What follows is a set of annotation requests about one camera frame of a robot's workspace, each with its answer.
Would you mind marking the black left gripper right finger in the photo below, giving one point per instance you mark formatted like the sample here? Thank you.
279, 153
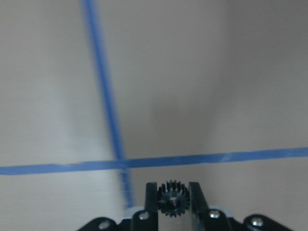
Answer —
198, 203

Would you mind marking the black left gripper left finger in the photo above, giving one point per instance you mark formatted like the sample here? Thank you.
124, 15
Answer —
151, 198

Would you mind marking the black bearing gear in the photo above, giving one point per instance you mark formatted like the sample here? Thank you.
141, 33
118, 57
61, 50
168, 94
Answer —
173, 198

